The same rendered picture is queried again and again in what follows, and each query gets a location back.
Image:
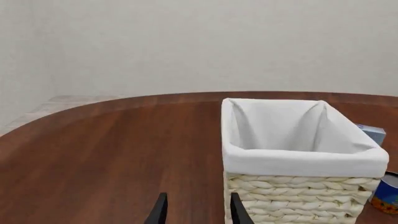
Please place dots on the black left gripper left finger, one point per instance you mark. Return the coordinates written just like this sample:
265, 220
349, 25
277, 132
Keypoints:
159, 210

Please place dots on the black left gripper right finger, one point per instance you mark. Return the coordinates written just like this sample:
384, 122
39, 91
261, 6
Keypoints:
237, 211

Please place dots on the blue tin with orange print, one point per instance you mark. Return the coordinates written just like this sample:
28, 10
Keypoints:
385, 193

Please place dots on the white woven basket with liner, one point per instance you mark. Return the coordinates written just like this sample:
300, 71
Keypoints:
298, 163

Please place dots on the blue-grey printed box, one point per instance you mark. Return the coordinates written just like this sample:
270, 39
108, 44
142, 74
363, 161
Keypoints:
373, 134

